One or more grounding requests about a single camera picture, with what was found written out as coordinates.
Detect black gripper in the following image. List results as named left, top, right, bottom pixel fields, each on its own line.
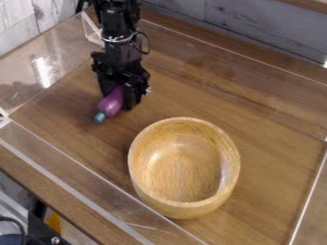
left=90, top=41, right=149, bottom=110

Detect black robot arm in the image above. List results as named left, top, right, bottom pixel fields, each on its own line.
left=78, top=0, right=150, bottom=110

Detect purple toy eggplant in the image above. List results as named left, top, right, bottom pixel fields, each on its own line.
left=94, top=86, right=122, bottom=123

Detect clear acrylic tray walls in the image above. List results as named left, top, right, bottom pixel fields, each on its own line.
left=0, top=11, right=327, bottom=245

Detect black clamp with screw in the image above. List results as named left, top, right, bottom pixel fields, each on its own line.
left=26, top=212, right=71, bottom=245

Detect black cable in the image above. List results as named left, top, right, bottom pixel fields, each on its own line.
left=0, top=215, right=27, bottom=245

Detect clear acrylic corner bracket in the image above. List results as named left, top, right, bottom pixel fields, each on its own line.
left=79, top=11, right=104, bottom=47

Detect brown wooden bowl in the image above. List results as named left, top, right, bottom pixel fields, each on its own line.
left=128, top=117, right=241, bottom=219

